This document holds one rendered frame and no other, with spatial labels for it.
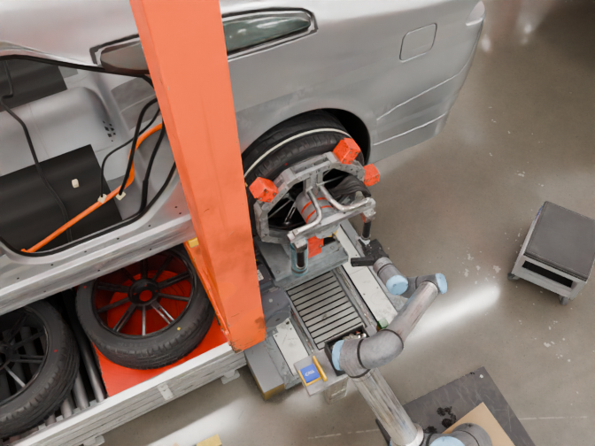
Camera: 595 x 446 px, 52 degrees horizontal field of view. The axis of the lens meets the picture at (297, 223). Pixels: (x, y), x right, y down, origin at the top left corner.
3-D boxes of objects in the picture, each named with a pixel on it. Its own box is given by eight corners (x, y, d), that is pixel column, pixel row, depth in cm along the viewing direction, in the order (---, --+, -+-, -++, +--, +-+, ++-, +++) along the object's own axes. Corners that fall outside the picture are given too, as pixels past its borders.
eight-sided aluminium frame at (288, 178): (353, 207, 314) (361, 137, 268) (359, 217, 310) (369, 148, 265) (258, 249, 300) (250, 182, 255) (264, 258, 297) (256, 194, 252)
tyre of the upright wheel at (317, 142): (312, 198, 337) (362, 104, 293) (332, 229, 326) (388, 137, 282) (204, 211, 300) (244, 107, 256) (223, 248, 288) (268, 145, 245)
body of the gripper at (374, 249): (377, 246, 291) (390, 263, 283) (362, 255, 290) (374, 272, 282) (374, 236, 285) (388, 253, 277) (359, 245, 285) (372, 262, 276)
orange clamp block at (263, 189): (272, 180, 263) (258, 176, 256) (280, 192, 259) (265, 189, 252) (262, 190, 266) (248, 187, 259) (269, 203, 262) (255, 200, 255)
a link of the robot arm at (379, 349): (383, 346, 219) (444, 266, 271) (354, 348, 226) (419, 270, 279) (394, 373, 221) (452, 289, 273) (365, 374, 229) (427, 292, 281)
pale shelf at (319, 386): (372, 326, 294) (372, 324, 291) (390, 356, 286) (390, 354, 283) (292, 365, 284) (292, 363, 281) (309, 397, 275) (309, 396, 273)
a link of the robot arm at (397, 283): (398, 299, 273) (387, 293, 266) (384, 280, 281) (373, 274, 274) (413, 285, 271) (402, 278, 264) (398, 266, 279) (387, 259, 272)
